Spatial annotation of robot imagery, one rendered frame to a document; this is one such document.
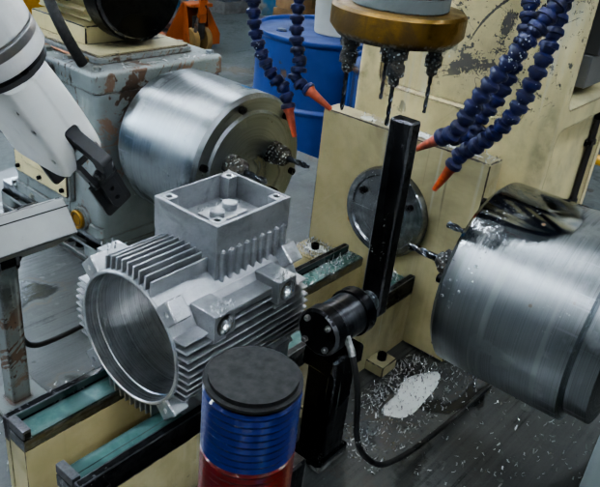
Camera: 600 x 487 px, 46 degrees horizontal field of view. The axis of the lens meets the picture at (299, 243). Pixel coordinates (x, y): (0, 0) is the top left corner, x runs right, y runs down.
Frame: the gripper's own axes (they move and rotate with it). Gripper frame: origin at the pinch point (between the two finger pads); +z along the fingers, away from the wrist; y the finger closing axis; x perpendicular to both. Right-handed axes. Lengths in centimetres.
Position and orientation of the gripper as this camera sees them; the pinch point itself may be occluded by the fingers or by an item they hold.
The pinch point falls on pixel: (87, 183)
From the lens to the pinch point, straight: 75.6
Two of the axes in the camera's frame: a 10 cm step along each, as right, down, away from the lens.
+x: 6.1, -7.0, 3.7
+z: 2.4, 6.1, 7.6
